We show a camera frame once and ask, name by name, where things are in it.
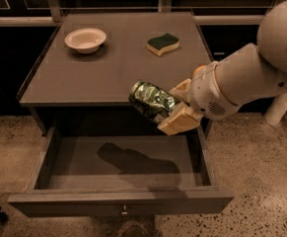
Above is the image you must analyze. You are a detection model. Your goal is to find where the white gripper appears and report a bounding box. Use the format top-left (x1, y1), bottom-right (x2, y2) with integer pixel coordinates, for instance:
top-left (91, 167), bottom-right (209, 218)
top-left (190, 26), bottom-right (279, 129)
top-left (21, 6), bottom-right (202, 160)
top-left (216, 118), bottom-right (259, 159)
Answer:
top-left (158, 61), bottom-right (240, 135)

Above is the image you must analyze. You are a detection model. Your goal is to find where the green crushed soda can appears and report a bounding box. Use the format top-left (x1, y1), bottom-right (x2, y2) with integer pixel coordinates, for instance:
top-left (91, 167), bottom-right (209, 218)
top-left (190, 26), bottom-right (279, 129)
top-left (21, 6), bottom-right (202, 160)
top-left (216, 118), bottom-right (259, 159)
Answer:
top-left (128, 81), bottom-right (180, 124)

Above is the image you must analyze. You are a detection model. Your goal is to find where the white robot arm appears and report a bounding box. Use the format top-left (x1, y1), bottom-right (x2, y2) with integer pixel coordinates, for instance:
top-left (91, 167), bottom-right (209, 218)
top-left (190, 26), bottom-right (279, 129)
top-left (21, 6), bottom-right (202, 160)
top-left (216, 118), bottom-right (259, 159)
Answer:
top-left (158, 0), bottom-right (287, 135)

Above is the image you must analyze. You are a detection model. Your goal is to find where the open grey top drawer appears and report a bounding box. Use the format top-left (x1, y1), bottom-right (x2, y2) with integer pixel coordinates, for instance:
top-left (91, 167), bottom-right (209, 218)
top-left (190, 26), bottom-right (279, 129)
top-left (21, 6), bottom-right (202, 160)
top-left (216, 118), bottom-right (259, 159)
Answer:
top-left (8, 127), bottom-right (234, 217)

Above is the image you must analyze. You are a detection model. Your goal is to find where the grey cabinet with top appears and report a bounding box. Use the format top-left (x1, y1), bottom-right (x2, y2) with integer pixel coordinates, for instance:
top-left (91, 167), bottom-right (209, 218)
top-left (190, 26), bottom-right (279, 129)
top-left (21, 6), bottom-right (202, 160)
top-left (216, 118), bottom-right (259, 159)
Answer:
top-left (19, 12), bottom-right (211, 132)

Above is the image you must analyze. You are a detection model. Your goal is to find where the metal drawer knob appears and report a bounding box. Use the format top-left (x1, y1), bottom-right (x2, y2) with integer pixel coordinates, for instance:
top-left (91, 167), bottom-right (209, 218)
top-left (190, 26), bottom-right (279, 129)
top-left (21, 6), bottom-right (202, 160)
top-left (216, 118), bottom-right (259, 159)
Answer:
top-left (120, 205), bottom-right (129, 216)

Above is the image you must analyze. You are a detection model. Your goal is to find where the orange fruit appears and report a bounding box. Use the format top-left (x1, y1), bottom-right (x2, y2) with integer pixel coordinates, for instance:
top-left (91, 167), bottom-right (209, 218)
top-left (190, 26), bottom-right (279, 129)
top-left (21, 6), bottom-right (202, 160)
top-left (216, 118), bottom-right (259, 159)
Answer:
top-left (191, 65), bottom-right (206, 79)

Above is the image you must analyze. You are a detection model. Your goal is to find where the green yellow sponge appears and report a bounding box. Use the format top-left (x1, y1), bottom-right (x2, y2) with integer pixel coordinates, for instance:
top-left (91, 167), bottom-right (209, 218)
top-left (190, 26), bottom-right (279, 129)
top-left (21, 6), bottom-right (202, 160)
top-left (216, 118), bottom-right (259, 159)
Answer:
top-left (146, 34), bottom-right (179, 56)

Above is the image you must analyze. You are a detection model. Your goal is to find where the white paper bowl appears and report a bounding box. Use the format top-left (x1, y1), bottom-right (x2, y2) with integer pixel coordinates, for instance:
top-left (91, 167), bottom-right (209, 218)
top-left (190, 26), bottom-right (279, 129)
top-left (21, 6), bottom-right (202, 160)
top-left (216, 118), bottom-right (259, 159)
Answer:
top-left (64, 28), bottom-right (107, 54)

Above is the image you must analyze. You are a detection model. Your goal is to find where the black caster wheel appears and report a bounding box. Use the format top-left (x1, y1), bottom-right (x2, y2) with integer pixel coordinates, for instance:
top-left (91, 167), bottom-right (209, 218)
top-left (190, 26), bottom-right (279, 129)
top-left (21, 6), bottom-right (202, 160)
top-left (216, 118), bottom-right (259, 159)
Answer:
top-left (0, 206), bottom-right (9, 224)

